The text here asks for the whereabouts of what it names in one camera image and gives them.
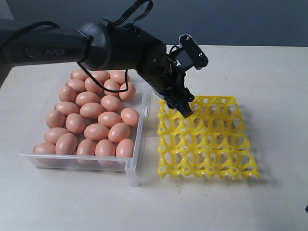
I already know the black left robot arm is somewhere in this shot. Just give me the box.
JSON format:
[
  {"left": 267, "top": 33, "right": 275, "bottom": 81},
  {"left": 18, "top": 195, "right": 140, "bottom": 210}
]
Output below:
[{"left": 0, "top": 19, "right": 194, "bottom": 117}]

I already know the black cable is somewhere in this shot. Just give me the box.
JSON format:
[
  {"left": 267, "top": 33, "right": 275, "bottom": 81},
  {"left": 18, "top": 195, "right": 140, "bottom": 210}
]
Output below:
[{"left": 77, "top": 0, "right": 154, "bottom": 93}]

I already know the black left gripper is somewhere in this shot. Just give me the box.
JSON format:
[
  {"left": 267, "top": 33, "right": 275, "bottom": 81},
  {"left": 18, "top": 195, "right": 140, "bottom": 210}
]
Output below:
[{"left": 139, "top": 54, "right": 194, "bottom": 118}]

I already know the brown egg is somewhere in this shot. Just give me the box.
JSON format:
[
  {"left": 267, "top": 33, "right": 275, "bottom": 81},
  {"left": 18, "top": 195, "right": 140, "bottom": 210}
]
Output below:
[
  {"left": 76, "top": 139, "right": 96, "bottom": 165},
  {"left": 95, "top": 139, "right": 116, "bottom": 157},
  {"left": 55, "top": 133, "right": 78, "bottom": 155},
  {"left": 44, "top": 128, "right": 70, "bottom": 144},
  {"left": 65, "top": 113, "right": 86, "bottom": 135},
  {"left": 84, "top": 123, "right": 109, "bottom": 142},
  {"left": 101, "top": 95, "right": 121, "bottom": 112},
  {"left": 79, "top": 103, "right": 104, "bottom": 120},
  {"left": 84, "top": 77, "right": 103, "bottom": 95},
  {"left": 75, "top": 91, "right": 99, "bottom": 106},
  {"left": 97, "top": 111, "right": 122, "bottom": 128},
  {"left": 54, "top": 102, "right": 79, "bottom": 116},
  {"left": 115, "top": 138, "right": 135, "bottom": 157},
  {"left": 66, "top": 79, "right": 86, "bottom": 94},
  {"left": 70, "top": 69, "right": 89, "bottom": 81},
  {"left": 59, "top": 86, "right": 77, "bottom": 103},
  {"left": 119, "top": 82, "right": 136, "bottom": 101},
  {"left": 103, "top": 79, "right": 120, "bottom": 97},
  {"left": 108, "top": 122, "right": 130, "bottom": 143},
  {"left": 46, "top": 110, "right": 65, "bottom": 128},
  {"left": 92, "top": 71, "right": 110, "bottom": 85},
  {"left": 33, "top": 142, "right": 57, "bottom": 164},
  {"left": 120, "top": 108, "right": 140, "bottom": 127},
  {"left": 109, "top": 70, "right": 126, "bottom": 86}
]

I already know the yellow plastic egg tray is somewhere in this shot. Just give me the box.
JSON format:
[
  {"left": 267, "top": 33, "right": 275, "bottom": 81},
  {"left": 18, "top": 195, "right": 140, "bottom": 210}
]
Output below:
[{"left": 157, "top": 96, "right": 259, "bottom": 180}]

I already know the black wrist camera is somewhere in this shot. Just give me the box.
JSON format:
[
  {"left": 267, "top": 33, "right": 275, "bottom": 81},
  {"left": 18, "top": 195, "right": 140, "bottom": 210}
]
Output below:
[{"left": 169, "top": 34, "right": 209, "bottom": 72}]

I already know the clear plastic bin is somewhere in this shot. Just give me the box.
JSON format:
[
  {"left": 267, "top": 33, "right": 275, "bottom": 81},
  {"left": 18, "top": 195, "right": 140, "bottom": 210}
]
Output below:
[{"left": 20, "top": 64, "right": 151, "bottom": 186}]

